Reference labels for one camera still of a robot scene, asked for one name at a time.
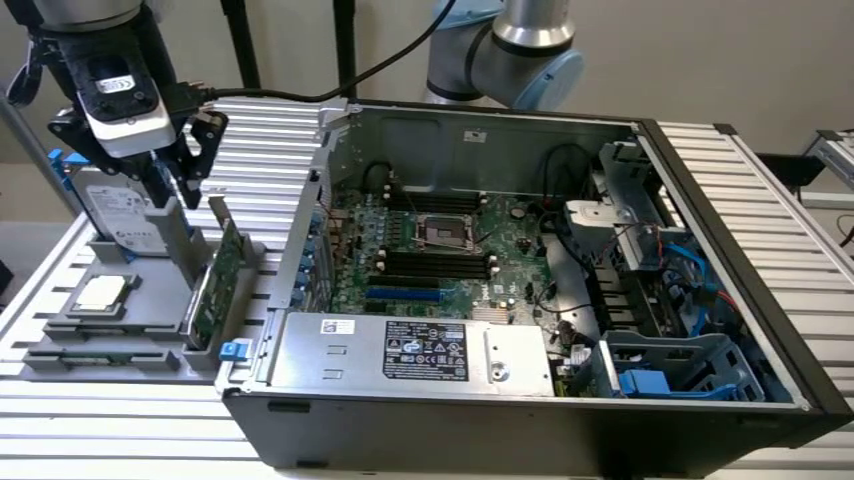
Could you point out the grey parts rack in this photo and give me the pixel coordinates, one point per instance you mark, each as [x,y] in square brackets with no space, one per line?
[160,300]

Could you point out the blue disk caddy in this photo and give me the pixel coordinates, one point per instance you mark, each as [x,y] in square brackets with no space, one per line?
[643,384]

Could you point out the silver chipset heatsink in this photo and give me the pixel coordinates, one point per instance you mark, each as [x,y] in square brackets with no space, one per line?
[500,313]

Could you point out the metal disk bay cage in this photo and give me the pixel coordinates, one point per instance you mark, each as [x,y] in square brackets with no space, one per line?
[620,215]

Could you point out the blue case latch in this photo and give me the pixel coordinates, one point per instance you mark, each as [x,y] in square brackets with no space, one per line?
[233,351]

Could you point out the hard disk with blue rails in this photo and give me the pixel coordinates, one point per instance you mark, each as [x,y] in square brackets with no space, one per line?
[120,210]

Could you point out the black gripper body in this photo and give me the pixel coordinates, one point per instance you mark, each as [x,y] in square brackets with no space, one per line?
[156,55]

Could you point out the blue expansion slot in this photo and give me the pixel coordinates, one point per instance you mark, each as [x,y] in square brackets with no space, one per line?
[403,294]

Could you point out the grey plastic disk bay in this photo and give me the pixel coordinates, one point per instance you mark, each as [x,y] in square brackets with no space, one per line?
[694,350]

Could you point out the black stand pole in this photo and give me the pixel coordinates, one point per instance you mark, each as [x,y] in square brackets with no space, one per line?
[344,45]
[241,40]

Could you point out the black expansion slot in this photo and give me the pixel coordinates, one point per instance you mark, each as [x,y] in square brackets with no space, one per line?
[403,282]

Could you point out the green graphics card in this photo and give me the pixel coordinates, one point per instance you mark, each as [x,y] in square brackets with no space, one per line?
[223,280]

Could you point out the black open PC case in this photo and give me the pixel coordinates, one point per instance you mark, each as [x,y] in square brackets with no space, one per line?
[400,430]

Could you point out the silver CPU chip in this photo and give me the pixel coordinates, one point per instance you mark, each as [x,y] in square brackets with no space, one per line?
[105,292]

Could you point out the aluminium side table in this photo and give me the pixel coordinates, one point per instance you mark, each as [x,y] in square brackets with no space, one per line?
[834,155]

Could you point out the black RAM slot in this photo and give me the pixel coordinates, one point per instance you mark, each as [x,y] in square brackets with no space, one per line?
[440,275]
[440,261]
[440,254]
[433,209]
[440,268]
[433,204]
[433,199]
[433,194]

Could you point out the black box behind table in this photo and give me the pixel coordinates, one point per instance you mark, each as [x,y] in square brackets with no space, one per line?
[787,170]

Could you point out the CPU socket with locking lever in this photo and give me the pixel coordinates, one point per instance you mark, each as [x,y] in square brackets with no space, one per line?
[445,232]

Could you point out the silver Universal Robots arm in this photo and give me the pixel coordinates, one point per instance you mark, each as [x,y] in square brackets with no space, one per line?
[527,30]

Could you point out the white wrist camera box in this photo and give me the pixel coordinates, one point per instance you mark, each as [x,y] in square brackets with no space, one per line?
[129,131]

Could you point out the silver power supply unit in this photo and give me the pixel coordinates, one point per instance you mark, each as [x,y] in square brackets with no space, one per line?
[320,360]

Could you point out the green motherboard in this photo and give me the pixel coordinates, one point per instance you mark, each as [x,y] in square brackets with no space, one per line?
[513,260]

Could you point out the round coin battery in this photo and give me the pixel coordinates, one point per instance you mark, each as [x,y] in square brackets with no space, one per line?
[519,211]

